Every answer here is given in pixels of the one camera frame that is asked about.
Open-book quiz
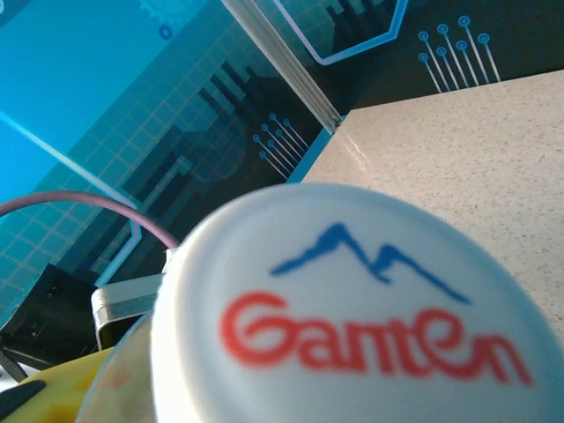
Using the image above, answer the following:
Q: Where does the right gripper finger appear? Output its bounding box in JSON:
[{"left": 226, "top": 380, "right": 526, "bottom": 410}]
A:
[{"left": 0, "top": 346, "right": 116, "bottom": 423}]

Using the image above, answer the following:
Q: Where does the aluminium frame post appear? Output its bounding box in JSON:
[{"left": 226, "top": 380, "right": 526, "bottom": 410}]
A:
[{"left": 221, "top": 0, "right": 345, "bottom": 130}]

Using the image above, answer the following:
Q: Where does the aluminium table side rail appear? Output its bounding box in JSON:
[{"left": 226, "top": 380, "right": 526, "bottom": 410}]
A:
[{"left": 286, "top": 115, "right": 349, "bottom": 182}]

